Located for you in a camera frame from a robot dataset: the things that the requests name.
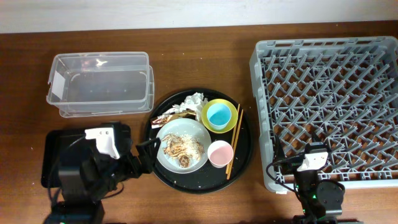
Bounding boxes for blue cup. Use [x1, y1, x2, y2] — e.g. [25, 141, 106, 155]
[206, 103, 231, 131]

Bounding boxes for black rectangular tray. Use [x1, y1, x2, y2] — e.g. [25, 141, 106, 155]
[40, 128, 91, 188]

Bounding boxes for yellow bowl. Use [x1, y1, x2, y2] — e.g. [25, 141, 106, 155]
[201, 99, 238, 134]

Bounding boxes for brown coffee sachet wrapper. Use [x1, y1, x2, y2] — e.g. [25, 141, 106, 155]
[150, 110, 196, 129]

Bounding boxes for wooden chopstick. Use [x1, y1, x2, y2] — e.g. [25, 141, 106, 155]
[226, 104, 240, 179]
[226, 108, 244, 180]

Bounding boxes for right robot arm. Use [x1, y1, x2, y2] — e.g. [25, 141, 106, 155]
[293, 141, 345, 224]

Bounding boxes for round black serving tray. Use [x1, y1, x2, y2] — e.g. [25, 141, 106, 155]
[151, 88, 254, 194]

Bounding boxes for clear plastic bin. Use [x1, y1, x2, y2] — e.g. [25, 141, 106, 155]
[46, 52, 155, 118]

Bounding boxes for pink cup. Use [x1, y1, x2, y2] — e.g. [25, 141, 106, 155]
[208, 140, 234, 168]

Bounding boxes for grey dishwasher rack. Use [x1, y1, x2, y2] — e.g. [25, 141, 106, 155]
[249, 36, 397, 194]

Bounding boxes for crumpled white napkin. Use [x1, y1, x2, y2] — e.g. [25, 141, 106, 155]
[164, 92, 208, 114]

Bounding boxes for food scraps on plate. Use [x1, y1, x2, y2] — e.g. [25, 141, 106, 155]
[161, 134, 205, 168]

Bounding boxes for grey plate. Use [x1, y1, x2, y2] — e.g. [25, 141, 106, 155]
[157, 118, 211, 174]

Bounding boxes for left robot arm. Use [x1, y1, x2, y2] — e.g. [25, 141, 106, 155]
[41, 122, 161, 223]

